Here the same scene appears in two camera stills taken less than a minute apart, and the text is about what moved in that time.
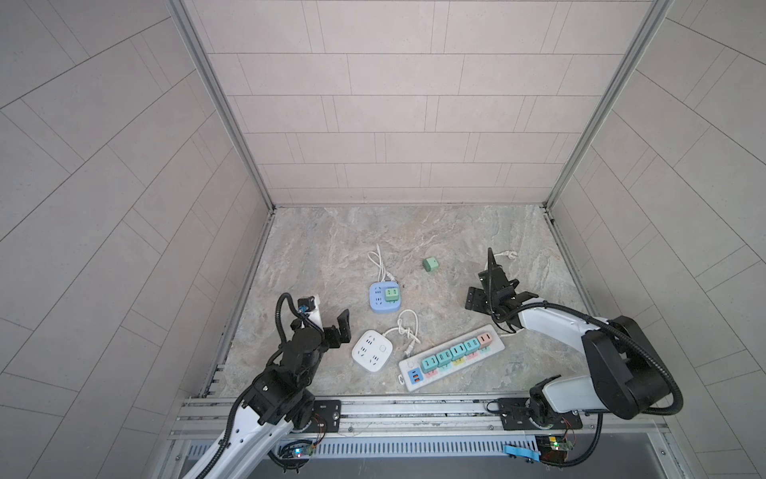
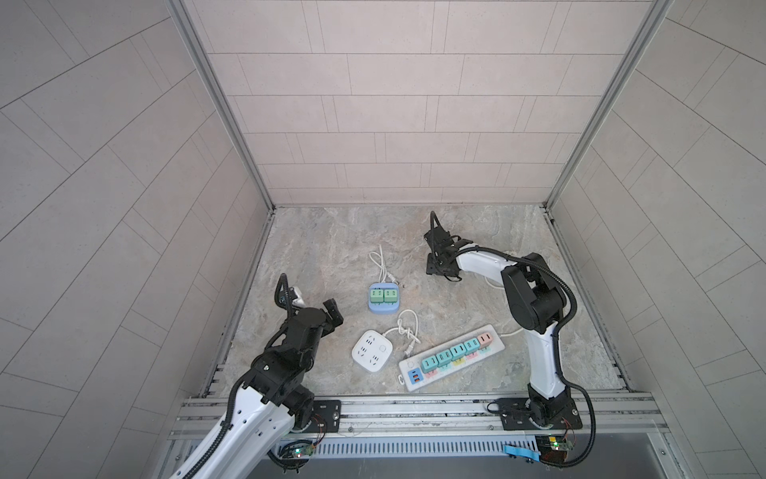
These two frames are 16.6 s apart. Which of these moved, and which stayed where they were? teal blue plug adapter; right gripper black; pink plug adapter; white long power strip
Moved: right gripper black
Stayed: white long power strip; pink plug adapter; teal blue plug adapter
